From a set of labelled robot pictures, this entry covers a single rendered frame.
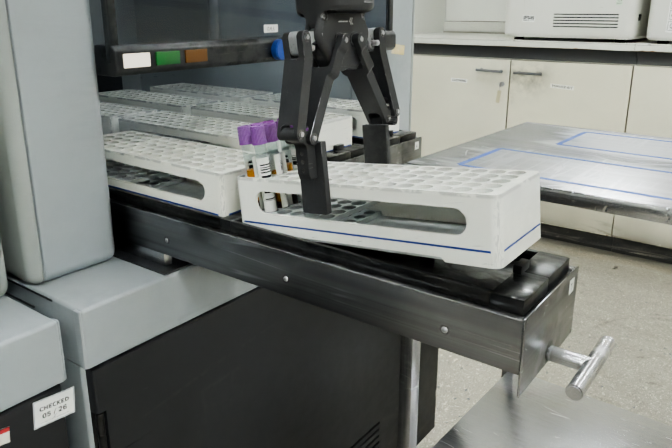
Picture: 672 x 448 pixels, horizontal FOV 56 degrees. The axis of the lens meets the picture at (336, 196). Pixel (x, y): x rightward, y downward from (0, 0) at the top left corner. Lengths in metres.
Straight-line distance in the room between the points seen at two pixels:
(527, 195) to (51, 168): 0.51
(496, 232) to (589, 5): 2.42
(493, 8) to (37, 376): 3.31
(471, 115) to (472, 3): 0.88
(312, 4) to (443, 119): 2.60
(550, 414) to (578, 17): 1.93
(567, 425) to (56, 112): 1.04
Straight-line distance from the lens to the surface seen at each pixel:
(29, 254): 0.79
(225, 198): 0.71
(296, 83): 0.58
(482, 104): 3.09
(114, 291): 0.76
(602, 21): 2.90
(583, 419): 1.38
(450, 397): 1.88
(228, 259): 0.70
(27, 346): 0.71
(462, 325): 0.55
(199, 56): 0.85
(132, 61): 0.79
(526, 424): 1.33
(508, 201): 0.54
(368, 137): 0.69
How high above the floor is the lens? 1.04
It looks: 16 degrees down
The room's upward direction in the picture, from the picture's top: straight up
